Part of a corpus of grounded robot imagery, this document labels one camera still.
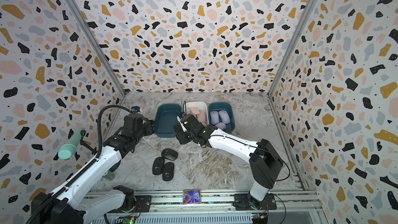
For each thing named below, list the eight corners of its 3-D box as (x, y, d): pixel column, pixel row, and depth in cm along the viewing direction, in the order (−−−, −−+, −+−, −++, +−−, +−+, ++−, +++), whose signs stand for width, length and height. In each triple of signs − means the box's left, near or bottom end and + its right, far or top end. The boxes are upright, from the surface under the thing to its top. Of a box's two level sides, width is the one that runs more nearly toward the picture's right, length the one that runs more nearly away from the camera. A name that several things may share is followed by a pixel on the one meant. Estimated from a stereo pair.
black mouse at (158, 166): (152, 174, 84) (150, 173, 82) (155, 158, 90) (154, 156, 88) (162, 175, 84) (161, 173, 82) (165, 158, 90) (164, 156, 88)
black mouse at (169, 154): (161, 156, 91) (159, 154, 89) (165, 148, 94) (164, 146, 92) (174, 162, 89) (173, 160, 87) (178, 154, 92) (177, 152, 90)
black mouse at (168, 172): (162, 181, 82) (161, 179, 80) (165, 164, 88) (164, 161, 86) (172, 181, 82) (171, 179, 80) (174, 164, 88) (174, 162, 86)
